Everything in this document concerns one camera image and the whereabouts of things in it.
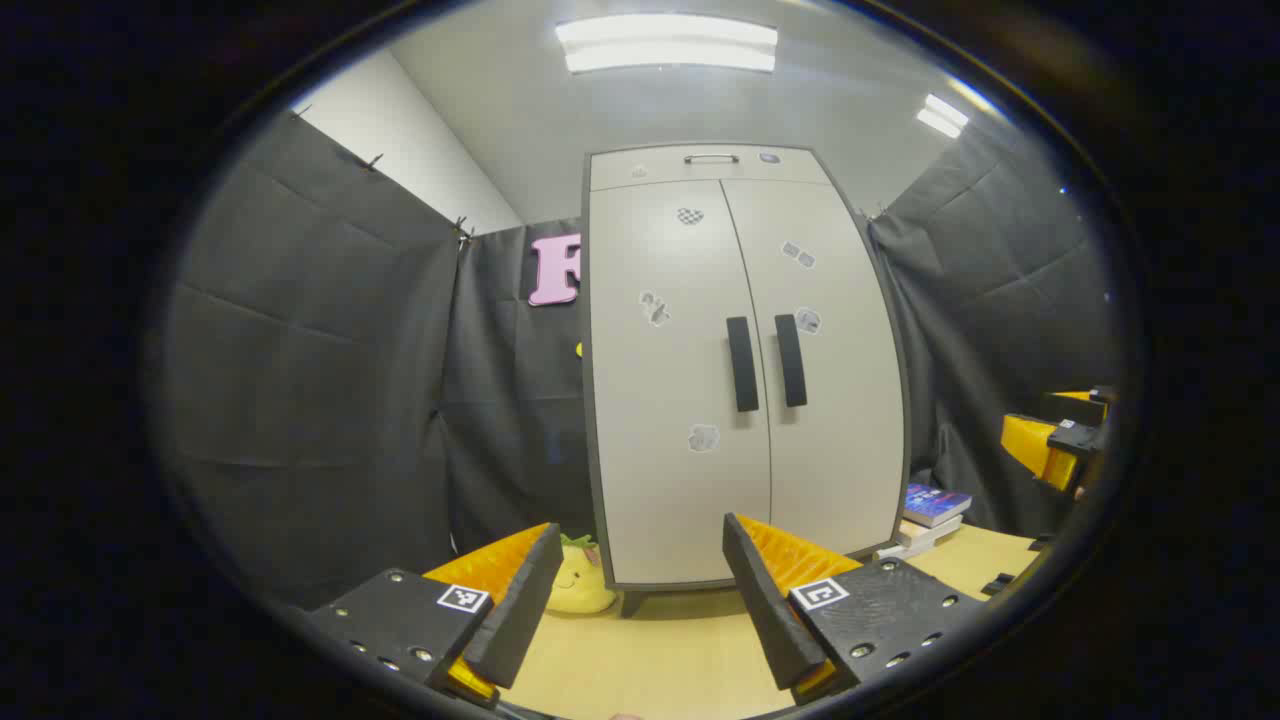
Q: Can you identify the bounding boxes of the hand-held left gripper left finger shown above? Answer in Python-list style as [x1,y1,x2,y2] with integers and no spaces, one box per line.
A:
[305,522,564,706]

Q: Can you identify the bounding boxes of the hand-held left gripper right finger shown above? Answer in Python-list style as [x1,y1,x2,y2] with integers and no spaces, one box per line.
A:
[722,513,986,704]

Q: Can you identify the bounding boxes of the grey cabinet door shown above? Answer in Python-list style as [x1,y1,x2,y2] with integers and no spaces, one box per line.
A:
[590,180,773,586]
[722,178,906,556]

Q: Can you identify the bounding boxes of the grey double-door shoe cabinet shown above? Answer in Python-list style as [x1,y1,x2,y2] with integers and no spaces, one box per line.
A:
[580,143,913,618]

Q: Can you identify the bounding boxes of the grey cabinet drawer front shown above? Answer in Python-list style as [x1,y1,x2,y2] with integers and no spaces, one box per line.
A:
[590,147,831,191]

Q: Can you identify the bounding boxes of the yellow plush toy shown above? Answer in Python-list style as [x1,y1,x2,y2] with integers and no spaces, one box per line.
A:
[545,533,619,615]

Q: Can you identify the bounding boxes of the blue book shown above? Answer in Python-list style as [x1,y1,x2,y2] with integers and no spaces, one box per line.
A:
[903,483,973,529]

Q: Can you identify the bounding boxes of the small ceiling light panel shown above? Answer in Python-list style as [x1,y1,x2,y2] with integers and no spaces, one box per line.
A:
[916,93,969,139]

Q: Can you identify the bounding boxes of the black backdrop cloth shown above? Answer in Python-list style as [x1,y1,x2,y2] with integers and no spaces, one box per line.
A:
[165,110,1121,611]

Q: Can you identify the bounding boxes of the large ceiling light panel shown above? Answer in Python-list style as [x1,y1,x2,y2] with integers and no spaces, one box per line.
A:
[556,14,779,74]

